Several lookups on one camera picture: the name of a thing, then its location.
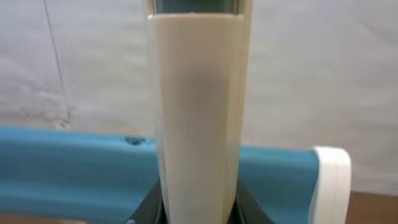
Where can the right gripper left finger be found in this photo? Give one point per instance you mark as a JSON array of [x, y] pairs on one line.
[[154, 208]]

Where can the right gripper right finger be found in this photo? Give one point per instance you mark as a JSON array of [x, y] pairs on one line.
[[247, 208]]

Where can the white pipette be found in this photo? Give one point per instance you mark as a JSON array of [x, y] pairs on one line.
[[199, 109]]

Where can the white and blue stand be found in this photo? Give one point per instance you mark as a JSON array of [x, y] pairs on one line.
[[62, 171]]

